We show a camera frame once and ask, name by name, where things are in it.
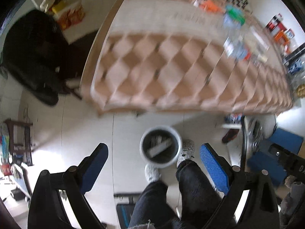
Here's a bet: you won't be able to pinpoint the left leg dark trousers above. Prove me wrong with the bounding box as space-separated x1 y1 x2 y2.
129 180 181 228

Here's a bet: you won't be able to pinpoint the grey fluffy slipper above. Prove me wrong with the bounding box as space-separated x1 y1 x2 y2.
144 164 161 184
176 139 195 167

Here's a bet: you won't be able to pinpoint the leg dark trousers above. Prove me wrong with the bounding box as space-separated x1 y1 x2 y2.
129 180 181 228
176 159 222 228

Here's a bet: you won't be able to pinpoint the blue cushion pad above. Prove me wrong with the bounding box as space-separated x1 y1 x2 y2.
247 128 304 187

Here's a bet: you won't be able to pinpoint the blue colourful toy box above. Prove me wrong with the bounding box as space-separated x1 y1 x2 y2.
224 113 242 124

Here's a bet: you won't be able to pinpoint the grey left fluffy slipper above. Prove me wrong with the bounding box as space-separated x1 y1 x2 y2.
144 164 161 184

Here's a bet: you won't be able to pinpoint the white Doctor toothpaste box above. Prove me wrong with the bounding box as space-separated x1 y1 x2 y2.
147 139 173 158

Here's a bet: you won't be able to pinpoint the grey right fluffy slipper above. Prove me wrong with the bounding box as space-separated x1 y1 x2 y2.
176 139 195 167

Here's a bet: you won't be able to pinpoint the pink brown checkered tablecloth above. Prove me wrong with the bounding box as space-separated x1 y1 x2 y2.
80 0 293 114

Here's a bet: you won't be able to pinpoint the right leg dark trousers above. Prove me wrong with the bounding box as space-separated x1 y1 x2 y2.
176 159 222 228

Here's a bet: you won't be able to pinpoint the orange snack carton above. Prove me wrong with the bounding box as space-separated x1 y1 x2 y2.
53 1 85 31

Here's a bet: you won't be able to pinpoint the white round trash bin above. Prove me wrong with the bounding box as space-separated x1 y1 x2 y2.
140 126 182 169

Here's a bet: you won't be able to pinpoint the black red slipper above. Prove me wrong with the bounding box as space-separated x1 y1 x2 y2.
222 129 239 144

